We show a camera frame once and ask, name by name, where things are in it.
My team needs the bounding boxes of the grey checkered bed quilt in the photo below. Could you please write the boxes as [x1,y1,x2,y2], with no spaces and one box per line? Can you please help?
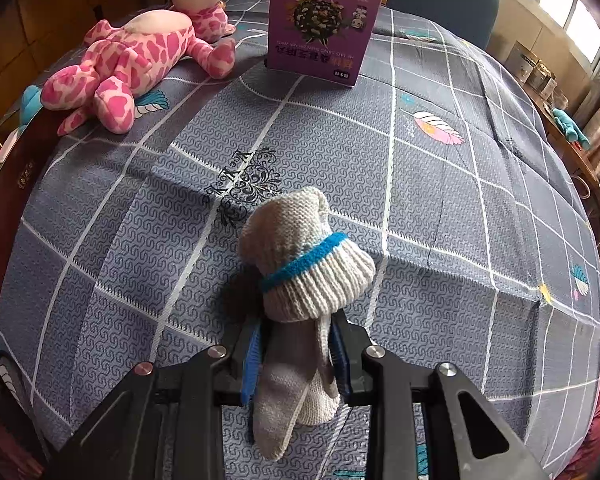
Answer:
[0,0,600,479]

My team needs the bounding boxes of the wooden side desk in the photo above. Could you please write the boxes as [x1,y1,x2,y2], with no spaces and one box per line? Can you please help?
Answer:
[521,82,600,250]

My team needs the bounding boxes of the pink giraffe plush toy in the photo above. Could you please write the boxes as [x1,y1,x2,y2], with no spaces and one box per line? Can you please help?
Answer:
[41,0,236,136]

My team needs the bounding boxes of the purple cardboard box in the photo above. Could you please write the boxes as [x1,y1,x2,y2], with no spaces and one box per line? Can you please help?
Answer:
[266,0,381,87]

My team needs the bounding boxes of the metal tins on desk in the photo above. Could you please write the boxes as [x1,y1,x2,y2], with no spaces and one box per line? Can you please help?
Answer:
[505,41,569,110]

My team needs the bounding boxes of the teal toy on desk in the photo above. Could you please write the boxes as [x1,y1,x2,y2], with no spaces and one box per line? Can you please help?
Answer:
[552,107,591,151]

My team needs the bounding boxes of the grey knitted sock blue stripe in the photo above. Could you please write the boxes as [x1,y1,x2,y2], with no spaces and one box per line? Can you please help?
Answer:
[238,186,376,460]

